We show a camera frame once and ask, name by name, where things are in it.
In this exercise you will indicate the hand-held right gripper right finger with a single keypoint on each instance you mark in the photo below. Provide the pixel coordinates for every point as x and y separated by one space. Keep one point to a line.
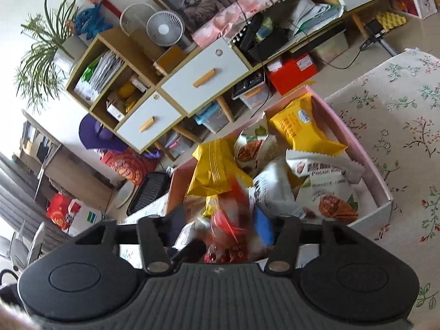
263 225

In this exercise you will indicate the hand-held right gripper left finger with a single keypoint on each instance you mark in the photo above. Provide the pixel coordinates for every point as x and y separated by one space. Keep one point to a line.
154 244

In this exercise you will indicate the red snack packet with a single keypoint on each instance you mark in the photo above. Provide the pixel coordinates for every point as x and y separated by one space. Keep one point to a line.
227 227

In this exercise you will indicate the plain yellow snack packet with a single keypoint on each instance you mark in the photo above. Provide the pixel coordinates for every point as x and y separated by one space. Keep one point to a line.
213 168

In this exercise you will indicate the large yellow oval-label snack packet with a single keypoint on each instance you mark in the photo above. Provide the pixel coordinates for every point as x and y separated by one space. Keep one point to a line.
302 127

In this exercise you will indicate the pink white cardboard box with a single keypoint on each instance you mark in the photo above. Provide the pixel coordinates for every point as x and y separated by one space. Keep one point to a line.
374 216

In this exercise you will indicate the black crate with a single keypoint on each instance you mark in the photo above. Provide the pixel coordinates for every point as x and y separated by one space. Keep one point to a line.
147 192

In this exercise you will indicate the white round plate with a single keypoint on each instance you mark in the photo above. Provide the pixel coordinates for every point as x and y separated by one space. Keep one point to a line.
124 194

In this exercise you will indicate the white shopping bag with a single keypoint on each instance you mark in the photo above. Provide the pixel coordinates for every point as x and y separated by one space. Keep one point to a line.
84 216

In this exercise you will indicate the red gift bag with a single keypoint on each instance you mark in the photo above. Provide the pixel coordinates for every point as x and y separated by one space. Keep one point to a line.
129 165

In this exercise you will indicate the red shopping bag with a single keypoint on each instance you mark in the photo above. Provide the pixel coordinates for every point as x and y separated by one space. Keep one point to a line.
58 213

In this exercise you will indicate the wooden bookshelf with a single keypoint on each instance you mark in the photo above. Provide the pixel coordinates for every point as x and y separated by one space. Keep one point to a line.
68 165

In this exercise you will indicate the blue-lid storage box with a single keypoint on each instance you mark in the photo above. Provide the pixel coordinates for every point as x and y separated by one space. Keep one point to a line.
211 117

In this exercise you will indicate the purple hat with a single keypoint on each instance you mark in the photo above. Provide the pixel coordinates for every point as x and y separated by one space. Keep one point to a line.
99 132

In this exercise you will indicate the white chair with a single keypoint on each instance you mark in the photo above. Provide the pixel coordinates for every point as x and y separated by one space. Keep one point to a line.
24 247

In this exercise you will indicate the white green small box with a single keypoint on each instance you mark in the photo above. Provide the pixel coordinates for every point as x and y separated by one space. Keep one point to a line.
116 110

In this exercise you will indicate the black flat case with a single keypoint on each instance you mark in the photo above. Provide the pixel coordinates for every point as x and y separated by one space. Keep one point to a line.
249 84

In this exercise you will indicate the yellow toy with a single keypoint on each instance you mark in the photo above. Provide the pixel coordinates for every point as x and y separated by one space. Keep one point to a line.
128 96

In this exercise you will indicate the small orange white box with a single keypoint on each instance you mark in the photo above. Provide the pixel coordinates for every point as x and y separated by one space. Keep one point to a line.
138 83

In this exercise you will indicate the floral tablecloth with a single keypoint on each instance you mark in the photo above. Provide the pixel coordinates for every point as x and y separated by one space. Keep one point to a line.
395 127

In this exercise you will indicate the stack of papers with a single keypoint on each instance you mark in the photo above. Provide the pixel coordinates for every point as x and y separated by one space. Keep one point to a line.
105 72

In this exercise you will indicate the black storage bin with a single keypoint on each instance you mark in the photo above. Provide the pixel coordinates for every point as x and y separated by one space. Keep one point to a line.
264 41

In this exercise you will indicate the brown box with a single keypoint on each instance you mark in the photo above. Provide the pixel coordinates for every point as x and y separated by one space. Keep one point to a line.
169 60

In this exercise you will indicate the clear storage box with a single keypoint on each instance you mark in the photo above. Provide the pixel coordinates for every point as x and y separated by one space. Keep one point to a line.
328 48

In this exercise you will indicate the wooden cabinet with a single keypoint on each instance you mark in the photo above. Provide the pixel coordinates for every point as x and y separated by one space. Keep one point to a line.
127 43

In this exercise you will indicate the pink cloth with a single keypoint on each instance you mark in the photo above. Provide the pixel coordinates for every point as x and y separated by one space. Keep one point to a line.
223 24

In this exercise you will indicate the white desk fan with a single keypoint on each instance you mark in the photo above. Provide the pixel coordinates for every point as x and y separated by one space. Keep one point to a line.
165 27

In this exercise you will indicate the pile of folded papers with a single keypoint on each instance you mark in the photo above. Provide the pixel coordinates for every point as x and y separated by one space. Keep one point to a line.
316 13

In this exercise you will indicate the green potted plant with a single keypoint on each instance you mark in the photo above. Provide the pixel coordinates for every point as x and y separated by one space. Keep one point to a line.
44 51

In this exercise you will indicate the black device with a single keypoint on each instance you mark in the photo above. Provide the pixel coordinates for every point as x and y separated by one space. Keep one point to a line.
376 29

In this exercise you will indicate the blue toy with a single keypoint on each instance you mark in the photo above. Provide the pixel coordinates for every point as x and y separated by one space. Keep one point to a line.
92 20

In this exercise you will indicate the framed cat picture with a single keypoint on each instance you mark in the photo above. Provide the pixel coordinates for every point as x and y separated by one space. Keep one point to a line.
192 0

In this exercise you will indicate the yellow foam block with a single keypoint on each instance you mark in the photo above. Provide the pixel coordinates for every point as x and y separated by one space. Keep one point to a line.
392 20

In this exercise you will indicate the white box red print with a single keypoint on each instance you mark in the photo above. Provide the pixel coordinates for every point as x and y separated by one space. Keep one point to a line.
414 3

